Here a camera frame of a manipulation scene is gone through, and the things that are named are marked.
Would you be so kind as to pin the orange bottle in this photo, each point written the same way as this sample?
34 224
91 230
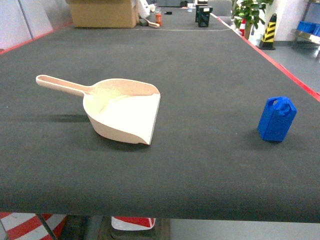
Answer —
158 18

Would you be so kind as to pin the wooden handled brush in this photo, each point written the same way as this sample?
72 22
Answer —
151 24

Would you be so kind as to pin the black crate stack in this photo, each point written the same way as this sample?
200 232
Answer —
202 15

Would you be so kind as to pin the red white traffic cone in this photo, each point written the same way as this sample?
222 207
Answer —
242 27

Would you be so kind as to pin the yellow black traffic cone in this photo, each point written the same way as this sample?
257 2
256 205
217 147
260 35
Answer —
267 41

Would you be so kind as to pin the beige plastic dustpan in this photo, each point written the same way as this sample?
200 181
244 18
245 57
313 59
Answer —
119 109

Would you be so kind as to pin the black table mat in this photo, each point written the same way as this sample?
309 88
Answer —
207 159

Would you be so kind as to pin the green potted plant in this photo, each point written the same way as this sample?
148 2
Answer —
250 11

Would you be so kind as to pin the red white striped barrier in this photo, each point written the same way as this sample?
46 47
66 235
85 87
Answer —
27 226

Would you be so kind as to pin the blue 3D-printed part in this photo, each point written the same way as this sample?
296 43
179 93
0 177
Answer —
276 119

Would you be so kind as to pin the cardboard box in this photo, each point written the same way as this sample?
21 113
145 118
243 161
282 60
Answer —
104 13

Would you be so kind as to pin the steel roller shelf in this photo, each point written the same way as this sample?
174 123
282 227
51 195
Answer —
307 31

